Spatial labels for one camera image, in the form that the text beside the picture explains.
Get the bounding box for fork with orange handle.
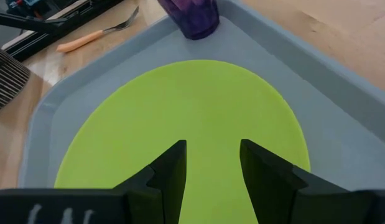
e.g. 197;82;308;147
56;5;140;54

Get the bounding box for black aluminium table frame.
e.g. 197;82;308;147
0;0;124;62

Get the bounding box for grey plastic tray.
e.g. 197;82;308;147
17;0;385;192

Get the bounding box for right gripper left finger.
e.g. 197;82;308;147
114;139;187;224

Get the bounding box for purple faceted plastic cup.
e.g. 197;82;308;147
157;0;220;40

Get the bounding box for lime green round plate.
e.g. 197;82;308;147
53;59;311;224

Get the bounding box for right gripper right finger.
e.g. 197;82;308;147
239;139;351;224

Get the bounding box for green potted plant ribbed pot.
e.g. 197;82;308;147
0;45;32;113

